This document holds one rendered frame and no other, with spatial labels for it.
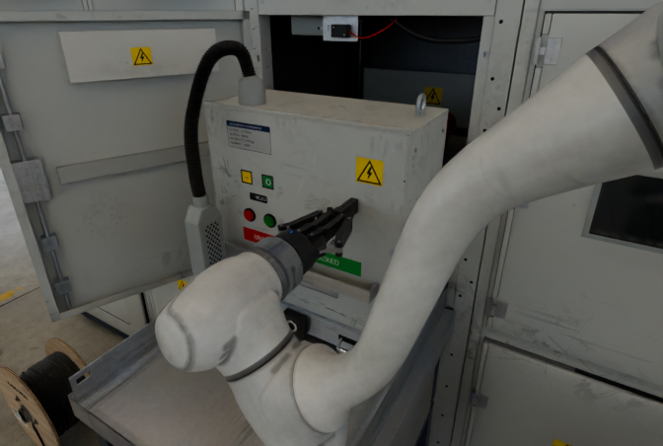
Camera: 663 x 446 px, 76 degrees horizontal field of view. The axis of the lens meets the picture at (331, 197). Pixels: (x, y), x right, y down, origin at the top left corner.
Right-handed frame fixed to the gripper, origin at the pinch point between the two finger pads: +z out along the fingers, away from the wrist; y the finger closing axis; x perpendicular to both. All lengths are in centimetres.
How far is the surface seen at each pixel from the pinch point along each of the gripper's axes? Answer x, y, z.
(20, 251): -123, -292, 49
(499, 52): 27.2, 18.0, 31.1
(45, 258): -22, -74, -22
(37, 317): -123, -205, 17
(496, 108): 16.1, 19.1, 31.1
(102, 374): -36, -42, -31
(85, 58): 25, -64, -6
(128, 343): -33, -42, -24
